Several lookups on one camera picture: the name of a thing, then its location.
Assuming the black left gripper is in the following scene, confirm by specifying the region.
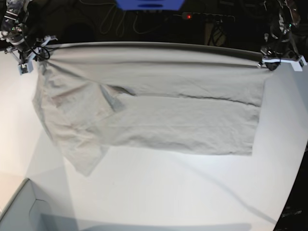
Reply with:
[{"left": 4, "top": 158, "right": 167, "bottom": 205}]
[{"left": 260, "top": 41, "right": 298, "bottom": 71}]

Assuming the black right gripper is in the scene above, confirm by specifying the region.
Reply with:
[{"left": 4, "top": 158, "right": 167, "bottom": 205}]
[{"left": 9, "top": 36, "right": 36, "bottom": 58}]

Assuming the beige grey t-shirt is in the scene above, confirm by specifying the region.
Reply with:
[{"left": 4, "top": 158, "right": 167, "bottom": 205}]
[{"left": 33, "top": 44, "right": 272, "bottom": 176}]

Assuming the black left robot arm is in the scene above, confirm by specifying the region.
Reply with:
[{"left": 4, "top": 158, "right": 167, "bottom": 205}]
[{"left": 257, "top": 0, "right": 307, "bottom": 72}]

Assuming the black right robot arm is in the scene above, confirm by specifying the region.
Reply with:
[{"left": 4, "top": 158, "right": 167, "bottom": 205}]
[{"left": 0, "top": 0, "right": 41, "bottom": 61}]

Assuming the black power strip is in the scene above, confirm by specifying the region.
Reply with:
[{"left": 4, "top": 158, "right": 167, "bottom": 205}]
[{"left": 181, "top": 12, "right": 236, "bottom": 23}]

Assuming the blue plastic panel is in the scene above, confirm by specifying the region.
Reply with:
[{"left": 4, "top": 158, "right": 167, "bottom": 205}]
[{"left": 116, "top": 0, "right": 185, "bottom": 11}]

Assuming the white cardboard box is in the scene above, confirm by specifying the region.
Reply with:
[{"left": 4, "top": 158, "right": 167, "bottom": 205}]
[{"left": 0, "top": 178, "right": 79, "bottom": 231}]

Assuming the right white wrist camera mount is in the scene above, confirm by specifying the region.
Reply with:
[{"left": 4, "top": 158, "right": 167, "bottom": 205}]
[{"left": 4, "top": 36, "right": 58, "bottom": 75}]

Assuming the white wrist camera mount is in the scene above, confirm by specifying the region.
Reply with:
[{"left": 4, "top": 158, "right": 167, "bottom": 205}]
[
  {"left": 4, "top": 36, "right": 58, "bottom": 75},
  {"left": 257, "top": 55, "right": 308, "bottom": 72}
]

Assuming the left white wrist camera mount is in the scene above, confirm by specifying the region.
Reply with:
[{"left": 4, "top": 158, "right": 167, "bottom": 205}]
[{"left": 257, "top": 55, "right": 308, "bottom": 72}]

